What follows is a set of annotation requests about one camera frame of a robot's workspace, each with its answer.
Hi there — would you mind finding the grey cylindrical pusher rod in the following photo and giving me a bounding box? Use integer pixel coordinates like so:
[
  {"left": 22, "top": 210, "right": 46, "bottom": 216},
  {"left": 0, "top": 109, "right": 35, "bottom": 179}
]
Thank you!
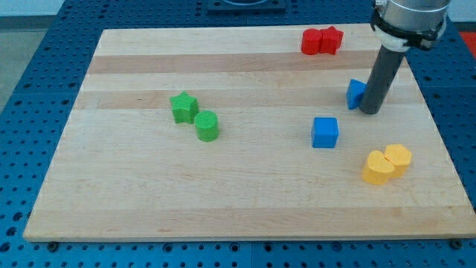
[{"left": 359, "top": 45, "right": 405, "bottom": 115}]

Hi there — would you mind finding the yellow hexagon block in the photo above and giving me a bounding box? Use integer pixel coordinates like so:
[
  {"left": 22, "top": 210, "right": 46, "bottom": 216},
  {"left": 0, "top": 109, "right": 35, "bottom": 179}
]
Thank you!
[{"left": 384, "top": 144, "right": 412, "bottom": 178}]

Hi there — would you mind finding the blue triangle block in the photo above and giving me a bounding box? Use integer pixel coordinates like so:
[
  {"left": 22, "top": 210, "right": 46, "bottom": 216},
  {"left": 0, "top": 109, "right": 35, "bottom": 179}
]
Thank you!
[{"left": 346, "top": 79, "right": 367, "bottom": 110}]

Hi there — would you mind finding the blue cube block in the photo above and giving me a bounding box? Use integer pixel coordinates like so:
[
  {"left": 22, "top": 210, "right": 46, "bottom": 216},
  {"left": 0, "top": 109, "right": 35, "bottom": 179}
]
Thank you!
[{"left": 311, "top": 117, "right": 339, "bottom": 148}]

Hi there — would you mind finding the red star block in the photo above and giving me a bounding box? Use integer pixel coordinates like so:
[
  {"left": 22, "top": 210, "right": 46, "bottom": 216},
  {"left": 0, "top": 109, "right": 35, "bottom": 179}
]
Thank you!
[{"left": 319, "top": 26, "right": 344, "bottom": 55}]

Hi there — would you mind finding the yellow heart block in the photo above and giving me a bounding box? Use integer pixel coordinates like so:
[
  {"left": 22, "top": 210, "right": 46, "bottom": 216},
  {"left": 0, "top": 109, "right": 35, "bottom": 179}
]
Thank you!
[{"left": 361, "top": 150, "right": 395, "bottom": 185}]

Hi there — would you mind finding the green star block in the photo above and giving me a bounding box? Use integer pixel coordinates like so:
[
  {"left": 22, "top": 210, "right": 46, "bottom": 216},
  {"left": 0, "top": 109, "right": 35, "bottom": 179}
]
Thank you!
[{"left": 170, "top": 92, "right": 199, "bottom": 124}]

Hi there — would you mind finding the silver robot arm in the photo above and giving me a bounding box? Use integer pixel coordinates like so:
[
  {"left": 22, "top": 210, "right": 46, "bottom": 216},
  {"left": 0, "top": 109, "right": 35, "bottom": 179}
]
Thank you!
[{"left": 359, "top": 0, "right": 451, "bottom": 115}]

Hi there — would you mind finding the wooden board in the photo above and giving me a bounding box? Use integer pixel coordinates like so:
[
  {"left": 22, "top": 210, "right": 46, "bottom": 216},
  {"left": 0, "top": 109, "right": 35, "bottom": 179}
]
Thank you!
[{"left": 23, "top": 24, "right": 475, "bottom": 242}]

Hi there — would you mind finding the dark mounting plate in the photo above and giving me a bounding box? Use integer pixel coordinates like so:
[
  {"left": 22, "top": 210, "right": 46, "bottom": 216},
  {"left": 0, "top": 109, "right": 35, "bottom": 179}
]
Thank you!
[{"left": 205, "top": 0, "right": 286, "bottom": 13}]

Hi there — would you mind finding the green cylinder block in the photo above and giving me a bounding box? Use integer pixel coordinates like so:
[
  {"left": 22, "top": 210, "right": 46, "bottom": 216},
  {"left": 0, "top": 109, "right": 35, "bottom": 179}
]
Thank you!
[{"left": 194, "top": 110, "right": 219, "bottom": 142}]

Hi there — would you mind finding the red cylinder block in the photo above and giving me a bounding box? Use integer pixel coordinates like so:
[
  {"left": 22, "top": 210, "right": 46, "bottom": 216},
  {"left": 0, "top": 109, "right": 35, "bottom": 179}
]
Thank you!
[{"left": 300, "top": 28, "right": 323, "bottom": 55}]

